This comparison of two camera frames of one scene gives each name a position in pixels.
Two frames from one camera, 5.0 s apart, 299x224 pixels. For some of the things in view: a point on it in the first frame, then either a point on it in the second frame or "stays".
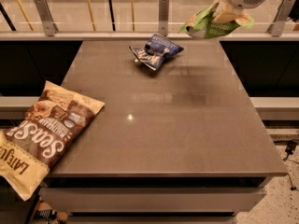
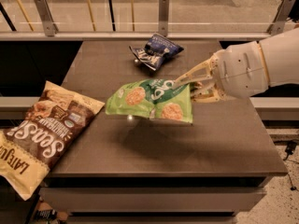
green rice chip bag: x=202 y=25 → x=154 y=99
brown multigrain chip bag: x=30 y=147 stays
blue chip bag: x=156 y=50 stays
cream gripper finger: x=225 y=13 → x=201 y=71
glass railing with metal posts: x=133 y=13 stays
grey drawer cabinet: x=177 y=141 stays
